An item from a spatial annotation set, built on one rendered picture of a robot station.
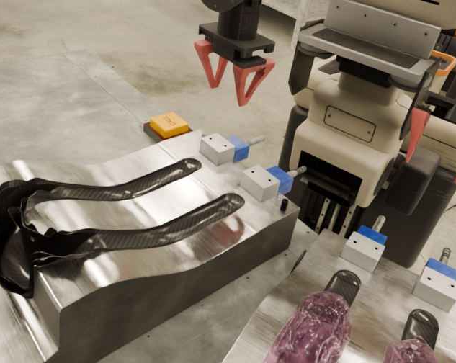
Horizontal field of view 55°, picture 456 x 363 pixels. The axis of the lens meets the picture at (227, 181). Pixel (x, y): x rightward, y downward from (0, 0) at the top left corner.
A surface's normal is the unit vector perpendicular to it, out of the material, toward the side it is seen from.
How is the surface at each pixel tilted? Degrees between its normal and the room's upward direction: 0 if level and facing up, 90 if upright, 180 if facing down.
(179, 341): 0
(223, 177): 0
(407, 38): 90
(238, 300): 0
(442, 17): 98
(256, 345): 15
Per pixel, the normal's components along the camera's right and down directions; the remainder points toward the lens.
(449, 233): 0.12, -0.79
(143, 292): 0.64, 0.53
